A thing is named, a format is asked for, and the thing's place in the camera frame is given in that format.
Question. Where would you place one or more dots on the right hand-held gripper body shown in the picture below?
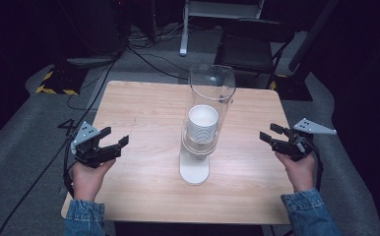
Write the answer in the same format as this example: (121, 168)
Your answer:
(309, 127)

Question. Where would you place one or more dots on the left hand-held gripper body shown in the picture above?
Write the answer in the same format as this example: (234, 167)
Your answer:
(85, 133)

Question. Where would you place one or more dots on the white ribbed paper cup stack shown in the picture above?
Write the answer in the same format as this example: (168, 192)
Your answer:
(202, 131)

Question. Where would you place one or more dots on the clear tube cup dispenser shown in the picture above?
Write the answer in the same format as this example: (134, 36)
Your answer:
(194, 170)

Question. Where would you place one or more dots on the person's right hand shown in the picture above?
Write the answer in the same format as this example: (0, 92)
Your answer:
(301, 173)

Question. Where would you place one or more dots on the person's left hand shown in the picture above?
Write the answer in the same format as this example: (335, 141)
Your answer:
(86, 182)

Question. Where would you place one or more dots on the black pole stand with base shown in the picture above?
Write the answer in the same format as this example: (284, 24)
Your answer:
(296, 88)

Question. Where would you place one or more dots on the black folding chair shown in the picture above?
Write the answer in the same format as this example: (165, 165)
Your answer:
(243, 52)

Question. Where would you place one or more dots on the black equipment case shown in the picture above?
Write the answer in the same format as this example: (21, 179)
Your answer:
(102, 26)

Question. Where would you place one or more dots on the white metal stand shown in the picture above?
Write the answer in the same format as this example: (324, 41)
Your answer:
(184, 39)

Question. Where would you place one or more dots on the black yellow striped base plate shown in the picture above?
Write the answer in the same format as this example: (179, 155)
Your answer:
(63, 82)

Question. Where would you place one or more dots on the grey flat base plate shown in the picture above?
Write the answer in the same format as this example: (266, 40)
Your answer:
(89, 61)

